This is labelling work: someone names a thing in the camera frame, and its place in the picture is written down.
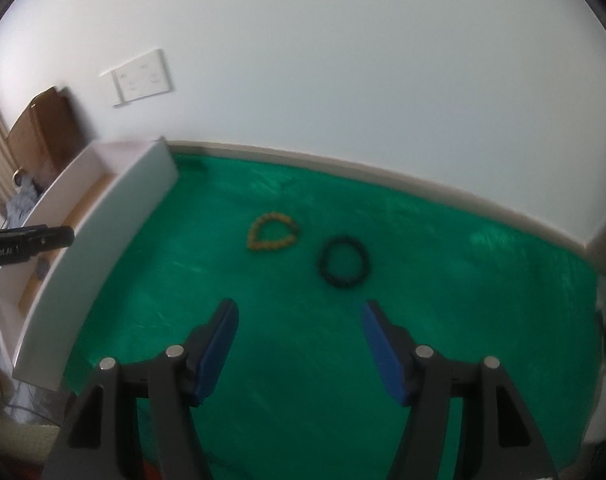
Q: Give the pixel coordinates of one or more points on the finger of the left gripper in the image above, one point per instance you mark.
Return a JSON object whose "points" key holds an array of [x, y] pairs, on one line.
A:
{"points": [[19, 245]]}

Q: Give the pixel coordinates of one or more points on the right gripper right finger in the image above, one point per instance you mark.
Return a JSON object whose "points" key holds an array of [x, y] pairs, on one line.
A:
{"points": [[392, 350]]}

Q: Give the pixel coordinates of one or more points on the bed with grey bedding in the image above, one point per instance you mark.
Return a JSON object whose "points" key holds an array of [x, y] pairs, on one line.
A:
{"points": [[21, 204]]}

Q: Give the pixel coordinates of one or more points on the white wall socket panel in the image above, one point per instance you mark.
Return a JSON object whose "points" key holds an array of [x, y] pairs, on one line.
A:
{"points": [[137, 79]]}

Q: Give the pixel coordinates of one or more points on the green velvet cloth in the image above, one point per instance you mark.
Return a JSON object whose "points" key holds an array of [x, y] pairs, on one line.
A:
{"points": [[301, 252]]}

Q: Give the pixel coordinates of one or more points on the white jewelry box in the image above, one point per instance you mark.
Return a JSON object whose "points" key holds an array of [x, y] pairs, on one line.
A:
{"points": [[106, 194]]}

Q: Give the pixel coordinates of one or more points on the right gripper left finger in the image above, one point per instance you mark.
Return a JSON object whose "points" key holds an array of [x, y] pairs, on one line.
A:
{"points": [[208, 346]]}

